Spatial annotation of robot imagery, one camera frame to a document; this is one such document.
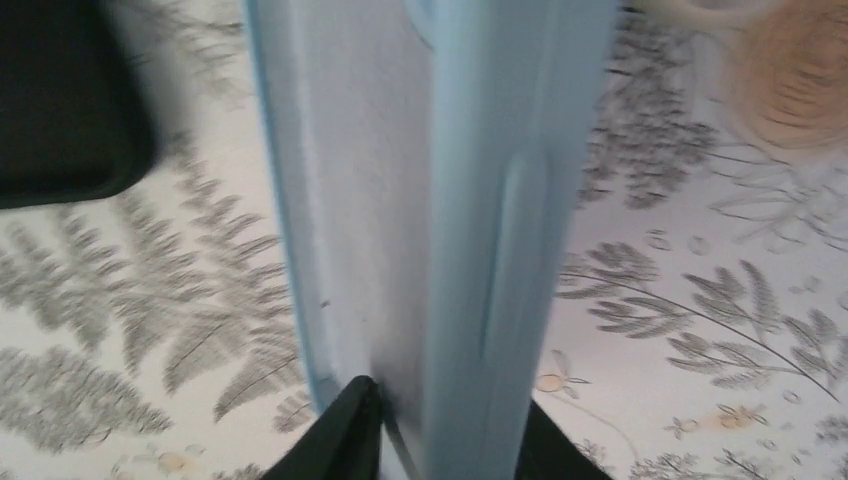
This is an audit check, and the floral patterned table mat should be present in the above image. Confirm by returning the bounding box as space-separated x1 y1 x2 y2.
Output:
1 1 847 479

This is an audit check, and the light blue phone case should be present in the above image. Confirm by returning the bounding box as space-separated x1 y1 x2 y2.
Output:
245 1 618 479

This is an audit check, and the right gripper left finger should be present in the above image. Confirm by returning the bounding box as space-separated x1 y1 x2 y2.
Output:
261 375 382 480

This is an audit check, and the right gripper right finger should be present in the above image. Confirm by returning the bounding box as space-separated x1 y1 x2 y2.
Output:
515 401 611 480

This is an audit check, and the black phone case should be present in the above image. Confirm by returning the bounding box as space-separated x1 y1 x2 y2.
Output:
1 1 159 209

